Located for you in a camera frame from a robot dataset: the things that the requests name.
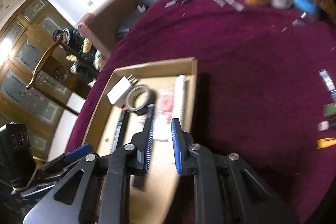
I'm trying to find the black marker grey cap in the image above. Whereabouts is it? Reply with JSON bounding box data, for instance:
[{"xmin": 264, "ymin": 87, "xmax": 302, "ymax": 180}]
[{"xmin": 133, "ymin": 104, "xmax": 155, "ymax": 190}]

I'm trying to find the black tape roll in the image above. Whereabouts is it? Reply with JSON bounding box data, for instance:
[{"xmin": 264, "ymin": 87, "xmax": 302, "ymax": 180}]
[{"xmin": 125, "ymin": 85, "xmax": 156, "ymax": 116}]

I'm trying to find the white marker pen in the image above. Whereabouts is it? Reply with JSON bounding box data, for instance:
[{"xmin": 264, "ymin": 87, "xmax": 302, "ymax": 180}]
[{"xmin": 171, "ymin": 75, "xmax": 186, "ymax": 124}]

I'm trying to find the large white charger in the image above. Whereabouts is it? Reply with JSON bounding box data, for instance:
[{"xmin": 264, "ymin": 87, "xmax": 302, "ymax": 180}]
[{"xmin": 107, "ymin": 75, "xmax": 138, "ymax": 108}]

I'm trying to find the clear case red item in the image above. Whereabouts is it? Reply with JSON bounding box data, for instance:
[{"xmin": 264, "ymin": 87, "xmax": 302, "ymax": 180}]
[{"xmin": 155, "ymin": 89, "xmax": 174, "ymax": 123}]

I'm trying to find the yellow utility knife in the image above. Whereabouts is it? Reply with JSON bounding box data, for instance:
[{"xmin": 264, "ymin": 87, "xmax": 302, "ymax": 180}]
[{"xmin": 317, "ymin": 138, "xmax": 336, "ymax": 149}]

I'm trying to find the black marker red cap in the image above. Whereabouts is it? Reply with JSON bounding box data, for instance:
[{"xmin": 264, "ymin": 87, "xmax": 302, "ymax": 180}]
[{"xmin": 110, "ymin": 108, "xmax": 129, "ymax": 153}]

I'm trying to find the black marker white cap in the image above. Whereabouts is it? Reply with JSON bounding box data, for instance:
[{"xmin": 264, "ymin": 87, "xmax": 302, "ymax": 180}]
[{"xmin": 318, "ymin": 119, "xmax": 336, "ymax": 131}]

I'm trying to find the green lighter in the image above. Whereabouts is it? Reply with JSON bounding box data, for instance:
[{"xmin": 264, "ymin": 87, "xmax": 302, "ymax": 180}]
[{"xmin": 323, "ymin": 102, "xmax": 336, "ymax": 118}]

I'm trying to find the wooden chair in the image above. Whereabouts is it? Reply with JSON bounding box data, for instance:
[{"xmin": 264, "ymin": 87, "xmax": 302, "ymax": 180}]
[{"xmin": 26, "ymin": 35, "xmax": 99, "ymax": 116}]

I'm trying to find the maroon velvet tablecloth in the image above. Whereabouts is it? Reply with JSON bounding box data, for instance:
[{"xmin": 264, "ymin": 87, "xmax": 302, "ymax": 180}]
[{"xmin": 67, "ymin": 0, "xmax": 335, "ymax": 223}]

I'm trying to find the cardboard box tray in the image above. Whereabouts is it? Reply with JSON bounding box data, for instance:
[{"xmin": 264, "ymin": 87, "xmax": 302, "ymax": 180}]
[{"xmin": 84, "ymin": 57, "xmax": 198, "ymax": 223}]

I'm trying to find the wooden glass cabinet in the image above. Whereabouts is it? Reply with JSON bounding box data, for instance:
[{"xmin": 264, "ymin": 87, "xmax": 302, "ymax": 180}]
[{"xmin": 1, "ymin": 0, "xmax": 72, "ymax": 161}]

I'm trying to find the seated person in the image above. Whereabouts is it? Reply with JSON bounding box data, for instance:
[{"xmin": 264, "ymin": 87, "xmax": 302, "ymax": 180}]
[{"xmin": 52, "ymin": 27, "xmax": 104, "ymax": 84}]

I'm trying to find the maroon armchair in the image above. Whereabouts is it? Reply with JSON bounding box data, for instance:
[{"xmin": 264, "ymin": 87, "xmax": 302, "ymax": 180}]
[{"xmin": 77, "ymin": 0, "xmax": 138, "ymax": 60}]

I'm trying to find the small blue capsule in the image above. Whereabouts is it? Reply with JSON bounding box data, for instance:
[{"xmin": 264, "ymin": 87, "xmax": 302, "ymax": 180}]
[{"xmin": 291, "ymin": 19, "xmax": 306, "ymax": 27}]

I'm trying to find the white pen on table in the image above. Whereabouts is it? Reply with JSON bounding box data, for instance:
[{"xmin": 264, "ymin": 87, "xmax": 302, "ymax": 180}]
[{"xmin": 223, "ymin": 0, "xmax": 245, "ymax": 11}]

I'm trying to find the small silver clip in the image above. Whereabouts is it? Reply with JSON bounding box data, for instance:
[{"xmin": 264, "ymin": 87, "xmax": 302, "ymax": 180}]
[{"xmin": 165, "ymin": 0, "xmax": 177, "ymax": 9}]

